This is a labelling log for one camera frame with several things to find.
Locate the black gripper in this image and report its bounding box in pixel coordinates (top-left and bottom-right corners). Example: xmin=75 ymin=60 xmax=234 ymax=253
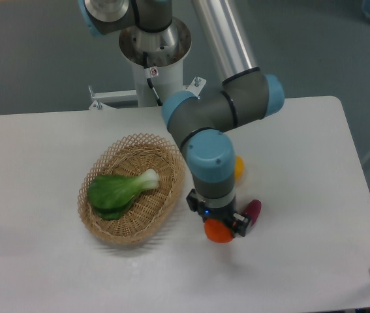
xmin=186 ymin=188 xmax=252 ymax=237

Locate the orange fruit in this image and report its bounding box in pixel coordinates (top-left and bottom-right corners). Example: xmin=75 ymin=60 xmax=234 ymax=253
xmin=204 ymin=218 xmax=234 ymax=244

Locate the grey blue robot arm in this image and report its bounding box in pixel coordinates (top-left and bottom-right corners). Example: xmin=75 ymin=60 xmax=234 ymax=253
xmin=78 ymin=1 xmax=285 ymax=237

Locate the woven wicker basket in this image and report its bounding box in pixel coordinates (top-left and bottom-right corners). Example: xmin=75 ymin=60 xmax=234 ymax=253
xmin=78 ymin=133 xmax=185 ymax=245

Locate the purple sweet potato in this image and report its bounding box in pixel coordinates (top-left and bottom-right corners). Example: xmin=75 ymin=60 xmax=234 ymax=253
xmin=241 ymin=200 xmax=262 ymax=227

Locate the yellow mango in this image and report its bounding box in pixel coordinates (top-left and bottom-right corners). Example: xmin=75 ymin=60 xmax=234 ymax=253
xmin=234 ymin=156 xmax=245 ymax=181

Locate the green bok choy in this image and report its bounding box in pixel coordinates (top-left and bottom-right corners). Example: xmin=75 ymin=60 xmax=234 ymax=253
xmin=87 ymin=169 xmax=160 ymax=220

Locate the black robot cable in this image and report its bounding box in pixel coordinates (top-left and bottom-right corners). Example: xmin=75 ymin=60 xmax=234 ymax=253
xmin=142 ymin=51 xmax=165 ymax=107

